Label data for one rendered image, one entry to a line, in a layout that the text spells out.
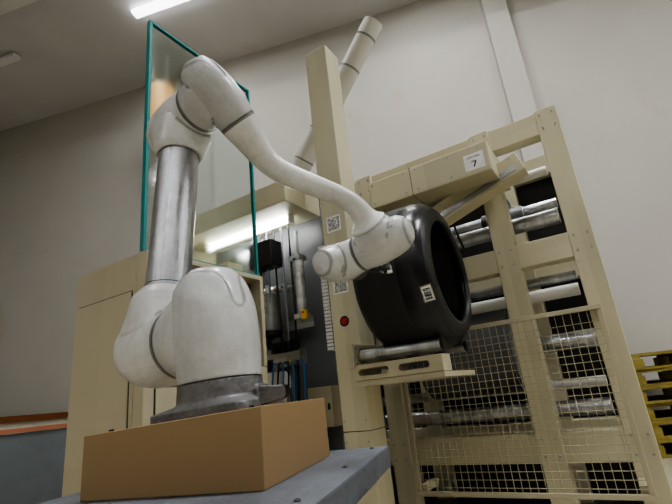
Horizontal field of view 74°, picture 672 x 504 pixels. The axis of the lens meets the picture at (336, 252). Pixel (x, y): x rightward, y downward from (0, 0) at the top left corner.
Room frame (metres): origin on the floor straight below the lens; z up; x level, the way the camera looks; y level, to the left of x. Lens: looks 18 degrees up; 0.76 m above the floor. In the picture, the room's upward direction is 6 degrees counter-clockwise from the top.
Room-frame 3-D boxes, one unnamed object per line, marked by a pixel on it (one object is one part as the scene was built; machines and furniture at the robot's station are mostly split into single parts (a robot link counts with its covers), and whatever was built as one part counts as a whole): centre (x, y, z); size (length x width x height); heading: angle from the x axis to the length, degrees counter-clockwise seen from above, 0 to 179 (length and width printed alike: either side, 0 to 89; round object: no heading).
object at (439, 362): (1.71, -0.19, 0.84); 0.36 x 0.09 x 0.06; 59
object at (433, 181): (2.03, -0.53, 1.71); 0.61 x 0.25 x 0.15; 59
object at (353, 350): (1.92, -0.11, 0.90); 0.40 x 0.03 x 0.10; 149
